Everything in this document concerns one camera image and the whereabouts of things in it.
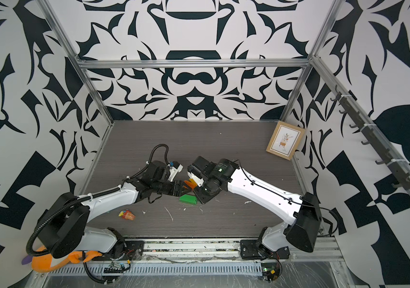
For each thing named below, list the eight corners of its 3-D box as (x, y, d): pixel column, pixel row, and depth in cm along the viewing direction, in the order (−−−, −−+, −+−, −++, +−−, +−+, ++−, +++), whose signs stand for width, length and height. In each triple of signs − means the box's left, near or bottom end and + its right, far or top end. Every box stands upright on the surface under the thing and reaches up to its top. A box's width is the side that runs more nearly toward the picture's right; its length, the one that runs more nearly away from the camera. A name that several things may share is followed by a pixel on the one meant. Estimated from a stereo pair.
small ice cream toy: (120, 219, 84) (117, 217, 81) (122, 212, 86) (119, 210, 83) (135, 219, 84) (132, 217, 81) (136, 212, 86) (134, 210, 83)
